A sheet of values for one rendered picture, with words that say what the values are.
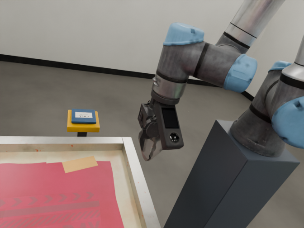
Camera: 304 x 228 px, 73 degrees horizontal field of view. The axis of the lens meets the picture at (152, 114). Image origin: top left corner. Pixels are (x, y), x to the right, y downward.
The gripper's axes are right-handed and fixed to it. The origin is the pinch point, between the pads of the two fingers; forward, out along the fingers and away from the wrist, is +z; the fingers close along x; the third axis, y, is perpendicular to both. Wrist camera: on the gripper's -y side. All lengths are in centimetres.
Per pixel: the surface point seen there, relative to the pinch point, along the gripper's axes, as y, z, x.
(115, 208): -4.9, 14.1, 8.0
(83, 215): -5.6, 14.1, 16.4
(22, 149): 18.9, 13.4, 34.5
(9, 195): 2.5, 14.2, 34.7
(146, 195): -4.1, 10.6, -0.8
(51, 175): 8.3, 14.2, 25.3
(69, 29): 330, 47, 25
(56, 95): 231, 112, 37
